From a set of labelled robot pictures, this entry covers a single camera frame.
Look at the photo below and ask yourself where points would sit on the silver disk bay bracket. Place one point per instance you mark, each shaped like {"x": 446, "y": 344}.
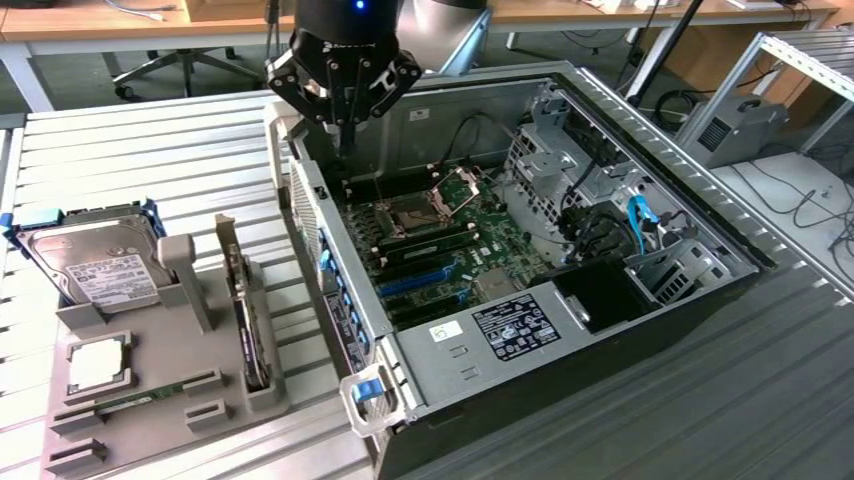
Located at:
{"x": 667, "y": 285}

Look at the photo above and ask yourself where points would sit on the graphics card with metal bracket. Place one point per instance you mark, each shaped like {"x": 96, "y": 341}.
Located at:
{"x": 253, "y": 350}

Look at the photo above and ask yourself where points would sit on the green RAM stick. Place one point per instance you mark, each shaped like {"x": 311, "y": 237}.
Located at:
{"x": 133, "y": 398}

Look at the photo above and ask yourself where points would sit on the silver disk bay cage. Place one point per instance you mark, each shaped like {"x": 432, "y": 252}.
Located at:
{"x": 543, "y": 165}

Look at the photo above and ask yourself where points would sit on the silver CPU chip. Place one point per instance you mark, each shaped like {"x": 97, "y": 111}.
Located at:
{"x": 96, "y": 362}

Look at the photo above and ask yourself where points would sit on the hard drive in blue caddy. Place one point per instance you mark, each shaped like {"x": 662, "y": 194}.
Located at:
{"x": 40, "y": 217}

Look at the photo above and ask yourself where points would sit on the grey controller box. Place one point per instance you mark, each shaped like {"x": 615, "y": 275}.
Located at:
{"x": 740, "y": 135}

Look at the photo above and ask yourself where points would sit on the grey plastic parts rack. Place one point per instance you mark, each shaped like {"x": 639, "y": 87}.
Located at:
{"x": 153, "y": 440}

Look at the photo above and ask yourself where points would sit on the CPU socket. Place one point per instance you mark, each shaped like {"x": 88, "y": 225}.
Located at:
{"x": 409, "y": 217}

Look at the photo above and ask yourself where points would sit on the blue card retention latch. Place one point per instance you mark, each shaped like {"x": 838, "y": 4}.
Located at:
{"x": 324, "y": 260}

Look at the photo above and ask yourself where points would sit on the silver hard disk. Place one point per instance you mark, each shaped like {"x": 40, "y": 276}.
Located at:
{"x": 100, "y": 270}

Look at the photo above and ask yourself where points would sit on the silver power supply unit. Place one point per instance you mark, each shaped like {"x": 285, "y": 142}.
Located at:
{"x": 434, "y": 360}

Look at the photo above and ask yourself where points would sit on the aluminium slat frame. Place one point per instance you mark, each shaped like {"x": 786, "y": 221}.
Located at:
{"x": 820, "y": 55}

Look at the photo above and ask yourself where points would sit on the brown cardboard box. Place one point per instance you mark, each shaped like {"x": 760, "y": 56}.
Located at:
{"x": 227, "y": 9}

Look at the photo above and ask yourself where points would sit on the office chair base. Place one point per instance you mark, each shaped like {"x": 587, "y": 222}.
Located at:
{"x": 187, "y": 60}

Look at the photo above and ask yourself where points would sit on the black stand pole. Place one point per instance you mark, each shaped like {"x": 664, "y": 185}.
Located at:
{"x": 667, "y": 47}

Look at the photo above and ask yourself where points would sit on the blue expansion slot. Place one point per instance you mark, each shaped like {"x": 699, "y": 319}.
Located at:
{"x": 409, "y": 281}

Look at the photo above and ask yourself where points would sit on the silver chipset heatsink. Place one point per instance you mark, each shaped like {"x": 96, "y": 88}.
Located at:
{"x": 496, "y": 282}

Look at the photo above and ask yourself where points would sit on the metal socket cover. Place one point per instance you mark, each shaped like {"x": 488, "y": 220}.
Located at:
{"x": 459, "y": 173}

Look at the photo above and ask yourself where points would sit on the open black PC case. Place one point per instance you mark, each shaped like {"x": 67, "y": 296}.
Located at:
{"x": 600, "y": 380}

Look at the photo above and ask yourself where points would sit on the green motherboard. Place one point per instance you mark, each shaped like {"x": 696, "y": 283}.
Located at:
{"x": 494, "y": 235}

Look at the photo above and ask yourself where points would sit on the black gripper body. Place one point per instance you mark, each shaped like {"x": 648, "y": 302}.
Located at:
{"x": 347, "y": 30}

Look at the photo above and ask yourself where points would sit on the black RAM stick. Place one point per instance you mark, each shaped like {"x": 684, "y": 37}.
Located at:
{"x": 427, "y": 252}

